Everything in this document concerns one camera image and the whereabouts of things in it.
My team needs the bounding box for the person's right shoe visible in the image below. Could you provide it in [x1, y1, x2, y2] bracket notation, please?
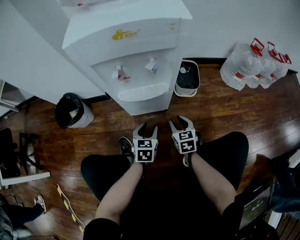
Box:
[182, 130, 203, 167]

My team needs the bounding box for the person's left shoe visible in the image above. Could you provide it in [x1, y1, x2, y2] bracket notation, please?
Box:
[118, 136, 135, 165]

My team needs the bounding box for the red water tap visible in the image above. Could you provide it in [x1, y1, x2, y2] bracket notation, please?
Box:
[111, 63, 132, 83]

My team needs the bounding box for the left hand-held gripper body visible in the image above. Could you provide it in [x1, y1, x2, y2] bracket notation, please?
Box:
[132, 134, 159, 163]

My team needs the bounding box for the small white bucket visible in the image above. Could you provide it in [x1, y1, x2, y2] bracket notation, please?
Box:
[173, 60, 201, 97]

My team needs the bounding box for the white water dispenser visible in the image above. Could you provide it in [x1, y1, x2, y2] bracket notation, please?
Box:
[61, 0, 193, 117]

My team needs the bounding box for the person's right forearm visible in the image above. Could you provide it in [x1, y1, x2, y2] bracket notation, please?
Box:
[191, 152, 237, 215]

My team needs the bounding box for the black office chair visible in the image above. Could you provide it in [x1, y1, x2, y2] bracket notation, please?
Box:
[0, 127, 45, 179]

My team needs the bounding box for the person's left leg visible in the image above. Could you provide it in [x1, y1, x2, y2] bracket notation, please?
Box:
[81, 154, 135, 202]

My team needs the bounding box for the dark blue fabric bundle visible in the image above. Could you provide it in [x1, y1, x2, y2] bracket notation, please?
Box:
[269, 152, 300, 221]

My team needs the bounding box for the white bin with black bag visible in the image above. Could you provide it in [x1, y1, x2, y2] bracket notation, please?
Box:
[54, 92, 95, 129]

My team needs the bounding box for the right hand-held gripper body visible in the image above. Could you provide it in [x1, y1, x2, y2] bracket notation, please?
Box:
[171, 128, 197, 155]

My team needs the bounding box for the person's black shirt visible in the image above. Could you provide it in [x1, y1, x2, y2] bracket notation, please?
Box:
[83, 164, 240, 240]

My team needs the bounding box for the black monitor screen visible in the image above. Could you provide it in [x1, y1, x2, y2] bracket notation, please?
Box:
[239, 180, 275, 232]

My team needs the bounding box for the white frame desk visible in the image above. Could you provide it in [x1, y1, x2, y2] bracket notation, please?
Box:
[0, 78, 51, 189]

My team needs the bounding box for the person's leg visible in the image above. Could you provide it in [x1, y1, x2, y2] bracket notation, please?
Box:
[0, 202, 45, 229]
[81, 154, 135, 202]
[196, 131, 249, 193]

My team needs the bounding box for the person's shoe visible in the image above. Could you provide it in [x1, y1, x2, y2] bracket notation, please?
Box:
[182, 130, 203, 167]
[33, 194, 47, 213]
[13, 228, 33, 240]
[118, 136, 135, 165]

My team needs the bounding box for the person's left forearm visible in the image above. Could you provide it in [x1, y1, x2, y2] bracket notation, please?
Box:
[95, 161, 143, 225]

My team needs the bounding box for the yellow black striped floor strip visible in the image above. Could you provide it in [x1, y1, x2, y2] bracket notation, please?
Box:
[55, 184, 85, 234]

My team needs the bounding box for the clear water bottle red handle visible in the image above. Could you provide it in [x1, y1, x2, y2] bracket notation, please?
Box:
[219, 37, 265, 91]
[260, 52, 293, 89]
[246, 41, 278, 89]

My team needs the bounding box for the white drip tray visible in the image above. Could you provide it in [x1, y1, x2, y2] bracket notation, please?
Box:
[117, 82, 170, 102]

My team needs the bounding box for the person's right leg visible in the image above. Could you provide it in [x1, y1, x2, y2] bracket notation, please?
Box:
[196, 131, 249, 193]

